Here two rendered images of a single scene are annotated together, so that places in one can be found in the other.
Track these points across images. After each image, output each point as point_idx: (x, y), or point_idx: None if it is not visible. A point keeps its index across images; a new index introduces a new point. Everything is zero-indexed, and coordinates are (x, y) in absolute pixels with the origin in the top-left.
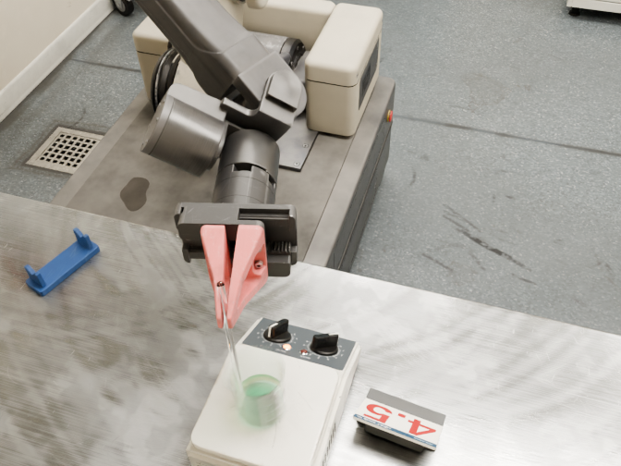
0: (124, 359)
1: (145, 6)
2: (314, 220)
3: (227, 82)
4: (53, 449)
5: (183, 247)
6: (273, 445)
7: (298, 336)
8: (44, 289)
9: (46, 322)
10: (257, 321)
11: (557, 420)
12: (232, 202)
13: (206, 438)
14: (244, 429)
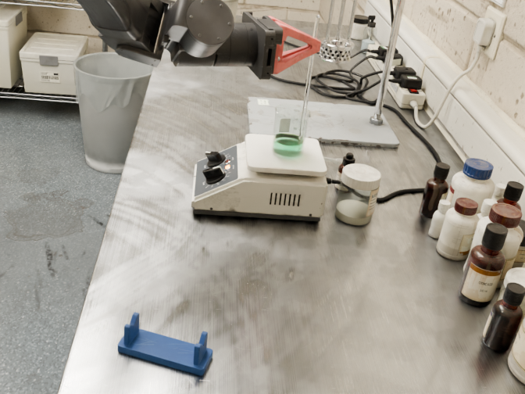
0: (254, 277)
1: None
2: None
3: (148, 4)
4: (349, 291)
5: (269, 66)
6: (306, 147)
7: None
8: (208, 348)
9: (241, 340)
10: (198, 200)
11: (208, 123)
12: (251, 24)
13: (320, 166)
14: (305, 155)
